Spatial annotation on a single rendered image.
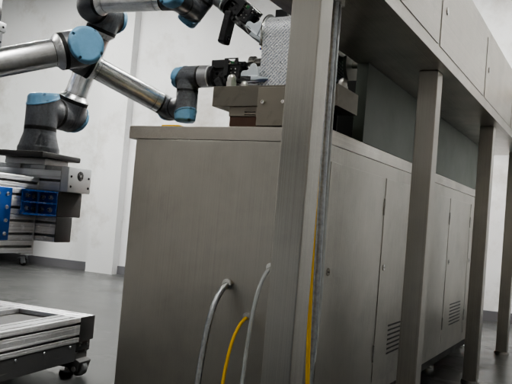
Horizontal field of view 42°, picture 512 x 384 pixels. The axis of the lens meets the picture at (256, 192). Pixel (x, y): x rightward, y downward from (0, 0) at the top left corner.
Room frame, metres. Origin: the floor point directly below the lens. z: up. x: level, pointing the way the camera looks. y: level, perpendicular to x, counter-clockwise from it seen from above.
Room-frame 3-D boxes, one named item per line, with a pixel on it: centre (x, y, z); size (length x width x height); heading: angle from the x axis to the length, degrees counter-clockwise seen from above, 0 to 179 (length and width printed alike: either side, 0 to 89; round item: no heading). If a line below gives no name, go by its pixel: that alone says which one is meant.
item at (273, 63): (2.08, -0.08, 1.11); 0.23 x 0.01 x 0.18; 62
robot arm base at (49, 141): (2.47, 0.82, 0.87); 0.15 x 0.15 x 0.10
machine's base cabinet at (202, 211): (2.99, -0.50, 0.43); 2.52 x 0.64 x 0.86; 152
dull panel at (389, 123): (2.97, -0.82, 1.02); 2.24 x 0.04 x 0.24; 152
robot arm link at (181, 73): (2.27, 0.26, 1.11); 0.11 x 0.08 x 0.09; 61
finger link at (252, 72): (2.13, 0.04, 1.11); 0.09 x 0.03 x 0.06; 60
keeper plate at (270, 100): (1.87, -0.03, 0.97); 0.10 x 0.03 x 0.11; 62
